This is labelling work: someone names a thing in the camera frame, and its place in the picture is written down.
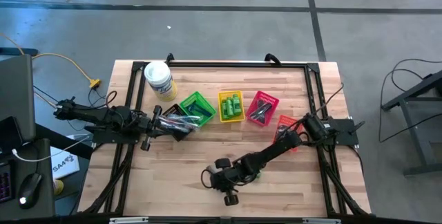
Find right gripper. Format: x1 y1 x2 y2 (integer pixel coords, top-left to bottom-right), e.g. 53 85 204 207
208 157 243 207

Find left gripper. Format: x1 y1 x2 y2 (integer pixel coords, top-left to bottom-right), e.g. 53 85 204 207
133 105 177 152

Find packaged toothbrushes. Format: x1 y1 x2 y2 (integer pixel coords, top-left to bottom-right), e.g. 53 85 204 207
169 117 201 131

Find black plastic basket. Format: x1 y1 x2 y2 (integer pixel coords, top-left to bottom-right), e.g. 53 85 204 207
162 103 195 142

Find green plastic basket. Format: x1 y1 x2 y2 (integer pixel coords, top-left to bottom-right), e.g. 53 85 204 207
179 91 218 128

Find Lysol wipes canister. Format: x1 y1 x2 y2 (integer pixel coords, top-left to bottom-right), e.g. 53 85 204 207
144 60 178 102

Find yellow plastic basket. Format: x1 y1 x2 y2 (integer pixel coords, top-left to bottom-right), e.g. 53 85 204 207
217 90 246 124

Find orange plastic basket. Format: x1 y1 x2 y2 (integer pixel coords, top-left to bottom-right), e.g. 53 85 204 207
274 114 304 153

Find pinkish red plastic basket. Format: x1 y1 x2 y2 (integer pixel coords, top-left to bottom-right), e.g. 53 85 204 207
245 91 280 127

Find white paper box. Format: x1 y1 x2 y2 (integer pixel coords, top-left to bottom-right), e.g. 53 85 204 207
50 146 80 180

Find small yellow object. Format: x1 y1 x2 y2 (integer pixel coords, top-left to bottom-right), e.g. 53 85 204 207
53 178 65 196

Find black computer mouse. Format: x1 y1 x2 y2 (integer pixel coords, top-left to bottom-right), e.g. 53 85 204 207
17 172 43 210

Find grey laptop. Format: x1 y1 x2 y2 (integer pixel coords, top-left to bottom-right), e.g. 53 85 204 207
0 53 37 145

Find black tablet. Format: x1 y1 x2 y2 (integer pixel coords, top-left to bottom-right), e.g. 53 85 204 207
0 116 23 156

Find black floor bar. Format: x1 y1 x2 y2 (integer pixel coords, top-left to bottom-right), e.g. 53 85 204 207
0 46 39 57

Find black keyboard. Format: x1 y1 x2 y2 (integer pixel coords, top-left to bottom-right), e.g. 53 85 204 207
0 161 15 204

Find black side table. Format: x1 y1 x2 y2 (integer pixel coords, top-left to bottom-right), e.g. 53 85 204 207
381 70 442 176

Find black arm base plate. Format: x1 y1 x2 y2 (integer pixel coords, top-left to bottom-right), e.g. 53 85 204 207
92 116 143 144
309 116 360 147

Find orange extension cable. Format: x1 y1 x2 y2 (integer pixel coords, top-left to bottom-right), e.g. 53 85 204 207
0 32 102 90
32 91 59 109

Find black aluminium table frame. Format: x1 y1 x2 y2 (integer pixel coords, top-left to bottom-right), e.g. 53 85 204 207
77 59 372 218

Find grey metal bracket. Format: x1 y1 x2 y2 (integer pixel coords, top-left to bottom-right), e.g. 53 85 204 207
109 216 149 224
302 218 341 224

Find white cable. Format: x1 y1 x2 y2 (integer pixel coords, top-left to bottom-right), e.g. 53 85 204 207
11 136 90 162

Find black floor cable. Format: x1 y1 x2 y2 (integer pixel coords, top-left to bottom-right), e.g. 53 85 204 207
378 57 442 144

